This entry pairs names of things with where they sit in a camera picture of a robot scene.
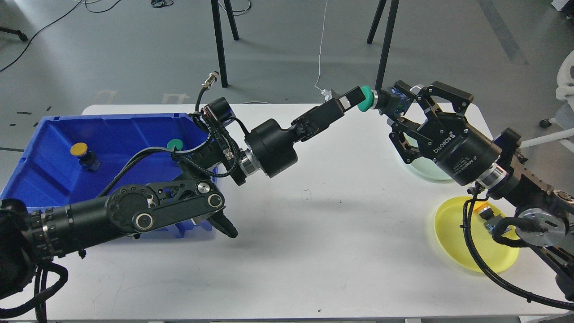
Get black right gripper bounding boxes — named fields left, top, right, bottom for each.
left=385, top=80, right=503, bottom=187

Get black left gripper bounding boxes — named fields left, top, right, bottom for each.
left=233, top=87, right=366, bottom=186

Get green push button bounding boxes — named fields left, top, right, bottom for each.
left=166, top=138, right=184, bottom=151
left=357, top=85, right=413, bottom=117

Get yellow push button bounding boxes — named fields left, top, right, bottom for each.
left=472, top=201, right=506, bottom=236
left=70, top=142, right=101, bottom=172

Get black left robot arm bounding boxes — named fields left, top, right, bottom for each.
left=1, top=86, right=374, bottom=323

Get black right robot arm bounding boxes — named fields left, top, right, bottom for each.
left=375, top=80, right=573, bottom=310

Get pale green plate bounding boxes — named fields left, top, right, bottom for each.
left=404, top=157, right=454, bottom=183

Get yellow plate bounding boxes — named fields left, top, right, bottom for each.
left=433, top=196, right=520, bottom=273

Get yellow push button in bin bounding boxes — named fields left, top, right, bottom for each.
left=70, top=142, right=101, bottom=172

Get right black tripod legs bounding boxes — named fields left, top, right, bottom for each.
left=366, top=0, right=400, bottom=89

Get black tripod legs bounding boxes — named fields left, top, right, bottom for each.
left=210, top=0, right=239, bottom=88
left=366, top=0, right=400, bottom=89

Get white chair base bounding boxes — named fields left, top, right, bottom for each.
left=521, top=52, right=574, bottom=152

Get left black tripod legs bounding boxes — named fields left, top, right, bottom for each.
left=210, top=0, right=239, bottom=88

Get blue plastic bin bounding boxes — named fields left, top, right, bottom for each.
left=1, top=113, right=224, bottom=238

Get white cable with plug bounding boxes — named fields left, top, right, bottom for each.
left=314, top=0, right=341, bottom=103

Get black floor cables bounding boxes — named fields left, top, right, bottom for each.
left=0, top=0, right=252, bottom=72

